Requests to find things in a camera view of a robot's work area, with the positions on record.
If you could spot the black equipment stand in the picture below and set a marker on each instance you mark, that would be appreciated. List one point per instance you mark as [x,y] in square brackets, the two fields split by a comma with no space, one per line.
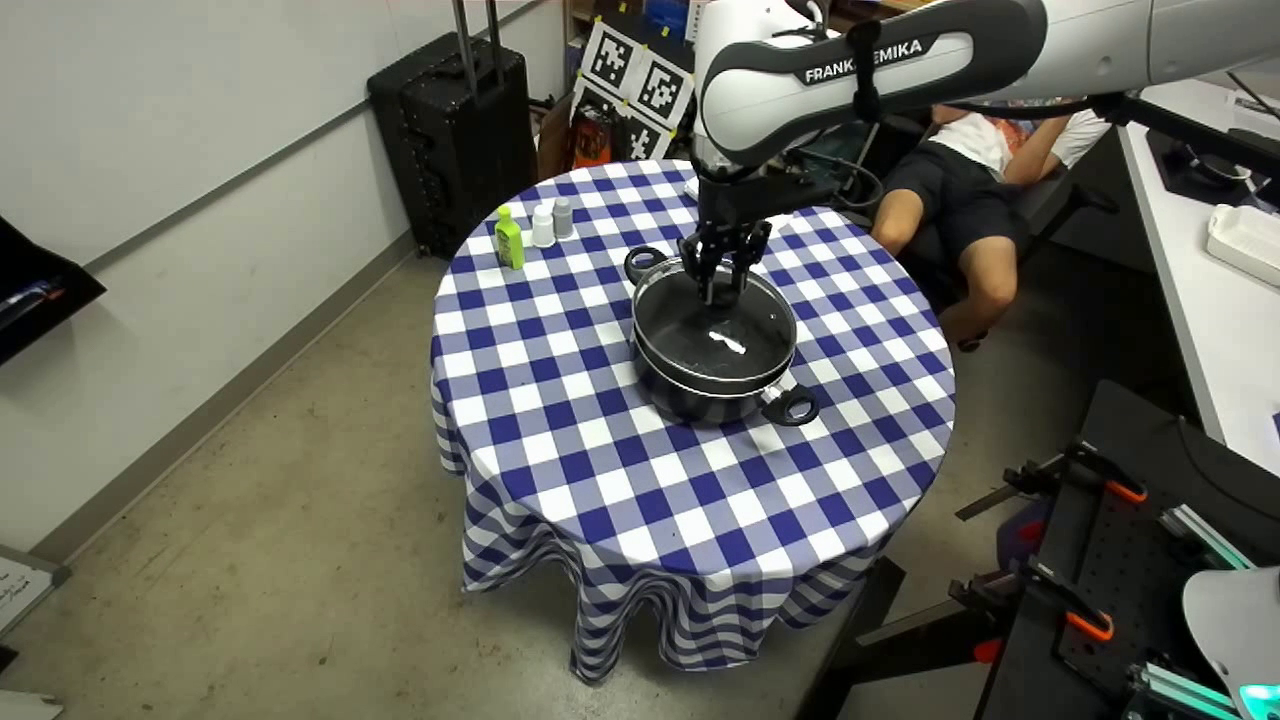
[1133,586]

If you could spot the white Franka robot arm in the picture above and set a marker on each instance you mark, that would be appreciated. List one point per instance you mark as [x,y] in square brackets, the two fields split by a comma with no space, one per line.
[935,53]

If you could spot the blue white checkered tablecloth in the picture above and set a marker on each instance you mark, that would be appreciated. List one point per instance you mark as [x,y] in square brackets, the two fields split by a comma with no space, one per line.
[613,493]

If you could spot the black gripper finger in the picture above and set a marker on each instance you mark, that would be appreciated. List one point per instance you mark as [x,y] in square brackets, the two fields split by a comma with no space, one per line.
[747,262]
[702,259]

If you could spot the grey shaker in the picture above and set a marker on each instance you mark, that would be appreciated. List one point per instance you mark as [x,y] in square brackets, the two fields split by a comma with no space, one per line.
[561,218]

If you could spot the black white tag boards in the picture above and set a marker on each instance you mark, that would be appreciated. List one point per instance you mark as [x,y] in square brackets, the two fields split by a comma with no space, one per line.
[635,80]

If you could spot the person in black shorts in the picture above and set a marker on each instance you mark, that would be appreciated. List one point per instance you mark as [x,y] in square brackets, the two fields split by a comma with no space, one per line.
[975,202]

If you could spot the white desk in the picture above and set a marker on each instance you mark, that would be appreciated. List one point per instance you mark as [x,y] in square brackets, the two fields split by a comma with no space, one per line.
[1220,264]

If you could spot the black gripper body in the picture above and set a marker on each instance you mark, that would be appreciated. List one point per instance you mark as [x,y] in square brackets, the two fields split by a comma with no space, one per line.
[735,204]

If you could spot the green plastic bottle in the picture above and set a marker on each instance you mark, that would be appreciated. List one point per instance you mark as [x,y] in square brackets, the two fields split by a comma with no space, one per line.
[511,241]

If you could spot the black cooking pot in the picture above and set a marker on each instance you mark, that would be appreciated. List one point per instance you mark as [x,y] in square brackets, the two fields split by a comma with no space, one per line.
[725,385]

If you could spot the white shaker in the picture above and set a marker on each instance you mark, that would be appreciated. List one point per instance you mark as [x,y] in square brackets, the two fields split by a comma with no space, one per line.
[543,225]

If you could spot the black suitcase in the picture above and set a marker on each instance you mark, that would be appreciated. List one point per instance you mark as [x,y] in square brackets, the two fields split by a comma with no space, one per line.
[453,135]

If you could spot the glass lid with black knob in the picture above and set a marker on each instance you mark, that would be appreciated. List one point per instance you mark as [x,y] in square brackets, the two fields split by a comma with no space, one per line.
[715,332]

